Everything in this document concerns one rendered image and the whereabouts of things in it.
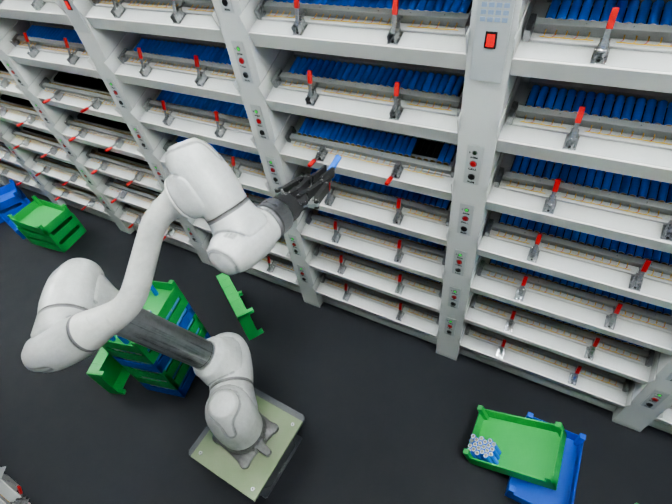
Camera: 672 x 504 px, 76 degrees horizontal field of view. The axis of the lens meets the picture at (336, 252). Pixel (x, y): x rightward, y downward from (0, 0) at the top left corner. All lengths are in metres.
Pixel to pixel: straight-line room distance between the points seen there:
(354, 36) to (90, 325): 0.93
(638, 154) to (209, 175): 0.92
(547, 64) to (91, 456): 2.13
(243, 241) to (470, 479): 1.30
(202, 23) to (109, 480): 1.74
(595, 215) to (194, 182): 0.98
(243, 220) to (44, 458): 1.69
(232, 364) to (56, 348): 0.60
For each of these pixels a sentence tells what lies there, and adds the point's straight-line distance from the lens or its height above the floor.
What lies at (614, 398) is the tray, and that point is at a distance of 1.93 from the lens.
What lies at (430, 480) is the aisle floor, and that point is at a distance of 1.83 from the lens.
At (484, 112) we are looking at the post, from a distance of 1.12.
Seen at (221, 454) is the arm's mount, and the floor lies 0.21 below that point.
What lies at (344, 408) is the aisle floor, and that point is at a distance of 1.92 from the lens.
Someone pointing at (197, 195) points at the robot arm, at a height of 1.25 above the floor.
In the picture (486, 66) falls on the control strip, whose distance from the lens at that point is 1.06.
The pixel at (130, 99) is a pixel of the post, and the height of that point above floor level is 1.02.
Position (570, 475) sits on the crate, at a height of 0.00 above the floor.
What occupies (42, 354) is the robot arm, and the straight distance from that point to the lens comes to 1.23.
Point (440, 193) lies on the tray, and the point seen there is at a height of 0.92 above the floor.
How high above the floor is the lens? 1.77
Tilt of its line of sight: 48 degrees down
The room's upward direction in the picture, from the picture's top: 10 degrees counter-clockwise
